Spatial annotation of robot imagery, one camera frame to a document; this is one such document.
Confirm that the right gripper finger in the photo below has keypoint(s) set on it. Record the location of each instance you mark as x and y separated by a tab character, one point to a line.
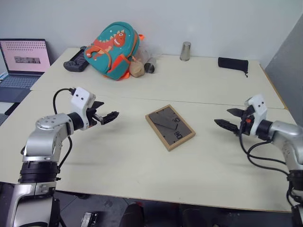
235	112
227	125

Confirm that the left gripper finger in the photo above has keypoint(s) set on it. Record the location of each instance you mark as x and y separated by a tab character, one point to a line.
99	105
110	117

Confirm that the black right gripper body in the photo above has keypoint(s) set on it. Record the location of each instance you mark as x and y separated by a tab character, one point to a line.
246	126

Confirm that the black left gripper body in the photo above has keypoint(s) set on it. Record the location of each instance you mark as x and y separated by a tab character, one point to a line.
92	118

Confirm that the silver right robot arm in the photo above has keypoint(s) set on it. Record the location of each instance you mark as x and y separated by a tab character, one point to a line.
282	133

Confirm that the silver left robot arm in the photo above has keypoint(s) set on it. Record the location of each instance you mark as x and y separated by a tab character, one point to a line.
45	139

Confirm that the laptop with pink screen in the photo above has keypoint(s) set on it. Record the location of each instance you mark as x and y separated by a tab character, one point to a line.
23	59

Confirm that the black handheld game controller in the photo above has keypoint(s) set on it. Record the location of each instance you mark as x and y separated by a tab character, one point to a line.
75	61

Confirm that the beige cloth pouch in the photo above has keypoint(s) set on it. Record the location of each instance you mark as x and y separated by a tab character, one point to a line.
136	68

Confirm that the teal dinosaur backpack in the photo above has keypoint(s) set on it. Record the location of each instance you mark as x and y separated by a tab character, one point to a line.
111	49

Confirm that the small metal cup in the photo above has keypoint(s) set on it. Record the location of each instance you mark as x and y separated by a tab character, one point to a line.
149	67

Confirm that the grey partition panel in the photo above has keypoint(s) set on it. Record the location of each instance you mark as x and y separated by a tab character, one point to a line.
287	71

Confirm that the clear plastic bottle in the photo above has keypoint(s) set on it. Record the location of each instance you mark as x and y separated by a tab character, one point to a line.
148	55

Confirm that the tall steel tumbler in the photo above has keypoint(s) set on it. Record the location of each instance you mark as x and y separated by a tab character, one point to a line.
185	50

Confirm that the small black box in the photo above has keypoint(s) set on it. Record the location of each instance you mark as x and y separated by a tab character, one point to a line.
89	220

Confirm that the dark rounded shape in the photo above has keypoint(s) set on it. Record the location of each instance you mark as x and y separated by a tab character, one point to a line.
133	216

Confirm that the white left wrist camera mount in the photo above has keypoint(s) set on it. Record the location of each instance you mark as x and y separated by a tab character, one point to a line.
81	99

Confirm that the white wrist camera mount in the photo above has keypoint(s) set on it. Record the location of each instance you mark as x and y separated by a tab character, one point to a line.
81	99
258	104

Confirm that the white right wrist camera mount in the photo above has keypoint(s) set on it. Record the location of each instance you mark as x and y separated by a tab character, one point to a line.
258	104

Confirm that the wooden picture frame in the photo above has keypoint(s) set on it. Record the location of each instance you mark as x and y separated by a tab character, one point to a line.
170	127

